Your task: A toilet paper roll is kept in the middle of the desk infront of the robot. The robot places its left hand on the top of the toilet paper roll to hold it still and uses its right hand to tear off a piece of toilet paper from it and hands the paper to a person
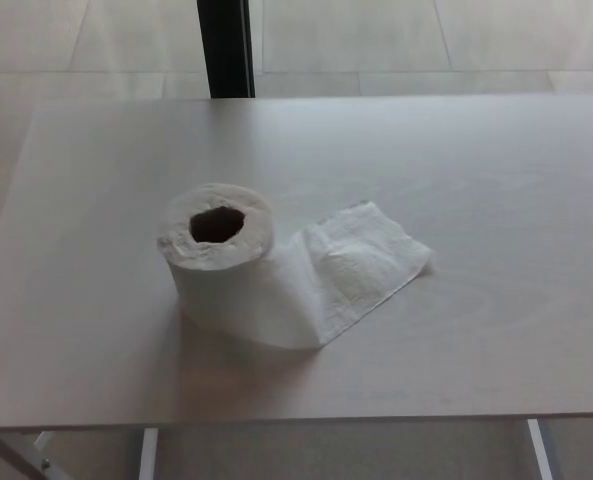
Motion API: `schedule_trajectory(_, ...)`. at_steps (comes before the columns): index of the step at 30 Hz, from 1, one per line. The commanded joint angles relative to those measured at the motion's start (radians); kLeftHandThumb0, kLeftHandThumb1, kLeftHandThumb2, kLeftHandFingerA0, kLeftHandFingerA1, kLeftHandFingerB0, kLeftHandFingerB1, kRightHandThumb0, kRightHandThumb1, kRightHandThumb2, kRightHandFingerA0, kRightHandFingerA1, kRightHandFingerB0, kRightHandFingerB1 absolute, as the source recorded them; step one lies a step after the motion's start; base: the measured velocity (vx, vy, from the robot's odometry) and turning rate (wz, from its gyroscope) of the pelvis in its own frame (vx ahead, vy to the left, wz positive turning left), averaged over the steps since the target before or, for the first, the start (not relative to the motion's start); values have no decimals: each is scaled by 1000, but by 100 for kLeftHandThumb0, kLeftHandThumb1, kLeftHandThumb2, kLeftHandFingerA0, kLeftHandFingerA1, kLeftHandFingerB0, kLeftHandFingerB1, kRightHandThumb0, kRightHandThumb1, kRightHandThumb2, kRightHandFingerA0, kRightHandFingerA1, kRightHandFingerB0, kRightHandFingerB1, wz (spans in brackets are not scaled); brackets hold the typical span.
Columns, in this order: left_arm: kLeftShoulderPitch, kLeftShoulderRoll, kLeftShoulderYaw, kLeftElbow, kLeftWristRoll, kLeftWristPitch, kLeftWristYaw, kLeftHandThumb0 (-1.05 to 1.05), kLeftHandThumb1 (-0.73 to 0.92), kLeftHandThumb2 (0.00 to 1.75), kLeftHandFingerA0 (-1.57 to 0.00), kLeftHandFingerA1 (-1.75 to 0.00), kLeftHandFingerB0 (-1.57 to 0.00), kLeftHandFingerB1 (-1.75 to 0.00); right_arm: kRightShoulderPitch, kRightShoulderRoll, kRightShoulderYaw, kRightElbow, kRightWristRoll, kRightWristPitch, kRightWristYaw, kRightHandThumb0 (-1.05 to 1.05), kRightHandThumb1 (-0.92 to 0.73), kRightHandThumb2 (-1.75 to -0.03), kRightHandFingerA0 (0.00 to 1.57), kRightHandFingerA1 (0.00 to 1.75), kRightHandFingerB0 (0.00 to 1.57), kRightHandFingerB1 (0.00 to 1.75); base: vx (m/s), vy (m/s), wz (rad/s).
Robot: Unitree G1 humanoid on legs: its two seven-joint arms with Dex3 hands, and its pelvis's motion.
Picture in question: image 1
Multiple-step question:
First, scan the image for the white toilet paper roll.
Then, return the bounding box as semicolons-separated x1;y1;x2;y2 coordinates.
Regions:
155;182;433;348

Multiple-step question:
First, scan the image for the white table leg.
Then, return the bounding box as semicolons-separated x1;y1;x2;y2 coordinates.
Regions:
525;418;558;480
136;427;160;480

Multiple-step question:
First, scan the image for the black vertical post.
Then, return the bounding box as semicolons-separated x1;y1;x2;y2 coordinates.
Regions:
197;0;256;99

